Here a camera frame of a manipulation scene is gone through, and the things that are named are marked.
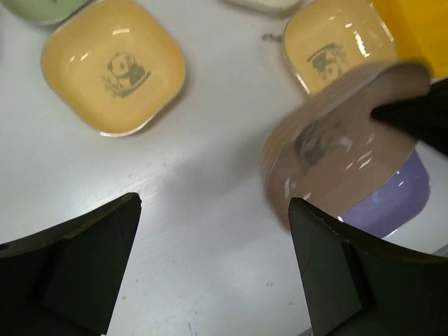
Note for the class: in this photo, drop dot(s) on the cream panda plate centre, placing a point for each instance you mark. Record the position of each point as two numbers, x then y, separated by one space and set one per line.
278 8

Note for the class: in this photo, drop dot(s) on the yellow panda plate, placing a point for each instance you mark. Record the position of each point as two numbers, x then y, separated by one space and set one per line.
327 38
115 66

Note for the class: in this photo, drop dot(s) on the purple panda plate front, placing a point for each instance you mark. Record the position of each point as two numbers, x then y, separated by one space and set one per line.
395 203

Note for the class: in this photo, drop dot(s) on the brown panda plate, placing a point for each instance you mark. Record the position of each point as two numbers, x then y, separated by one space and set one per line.
329 151

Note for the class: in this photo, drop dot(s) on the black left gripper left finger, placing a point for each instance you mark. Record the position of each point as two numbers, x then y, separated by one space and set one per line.
65 280

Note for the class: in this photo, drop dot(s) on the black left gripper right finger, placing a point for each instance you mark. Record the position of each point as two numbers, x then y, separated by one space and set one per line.
357 284

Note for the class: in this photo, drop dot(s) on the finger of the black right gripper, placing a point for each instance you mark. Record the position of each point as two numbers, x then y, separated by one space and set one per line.
424 118

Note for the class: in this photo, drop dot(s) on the green panda plate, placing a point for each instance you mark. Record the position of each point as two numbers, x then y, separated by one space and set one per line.
44 12

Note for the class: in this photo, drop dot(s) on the yellow plastic bin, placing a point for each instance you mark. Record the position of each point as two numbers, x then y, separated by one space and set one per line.
419 29

